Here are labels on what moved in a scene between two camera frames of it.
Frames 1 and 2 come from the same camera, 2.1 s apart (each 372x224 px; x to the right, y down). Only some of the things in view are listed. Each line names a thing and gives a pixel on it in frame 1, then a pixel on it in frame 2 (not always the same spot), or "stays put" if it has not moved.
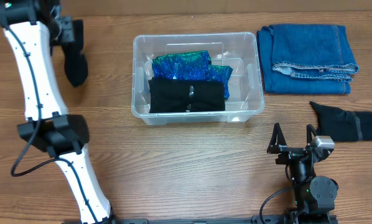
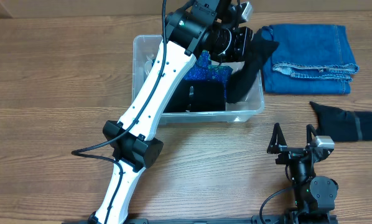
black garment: (348, 126) stays put
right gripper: (289, 152) stays put
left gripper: (74, 58) → (244, 42)
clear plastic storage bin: (196, 78) stays put
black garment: (75, 63) → (241, 82)
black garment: (186, 96) stays put
